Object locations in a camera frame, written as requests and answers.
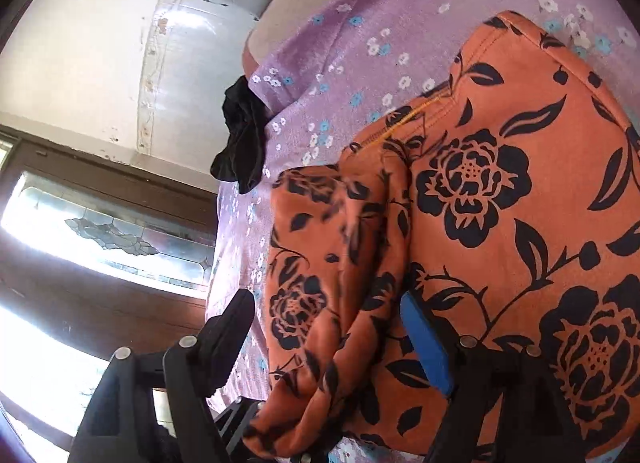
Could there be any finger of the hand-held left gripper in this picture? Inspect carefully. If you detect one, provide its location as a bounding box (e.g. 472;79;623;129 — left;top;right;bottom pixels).
212;395;266;463

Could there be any black garment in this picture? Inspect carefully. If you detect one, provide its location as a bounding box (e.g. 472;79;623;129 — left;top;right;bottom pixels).
210;76;274;195

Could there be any purple floral bedsheet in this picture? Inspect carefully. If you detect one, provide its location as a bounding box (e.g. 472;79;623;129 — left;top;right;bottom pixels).
205;0;640;463

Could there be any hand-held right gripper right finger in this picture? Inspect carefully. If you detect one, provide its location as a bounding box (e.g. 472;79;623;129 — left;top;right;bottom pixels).
400;290;586;463

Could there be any wooden stained glass door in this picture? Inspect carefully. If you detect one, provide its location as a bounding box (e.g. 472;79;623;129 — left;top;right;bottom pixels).
0;126;221;463

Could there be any orange floral shirt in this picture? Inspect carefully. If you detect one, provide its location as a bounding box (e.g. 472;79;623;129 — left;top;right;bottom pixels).
245;10;640;463

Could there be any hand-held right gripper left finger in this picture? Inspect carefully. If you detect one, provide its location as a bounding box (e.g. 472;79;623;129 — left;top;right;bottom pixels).
67;288;257;463

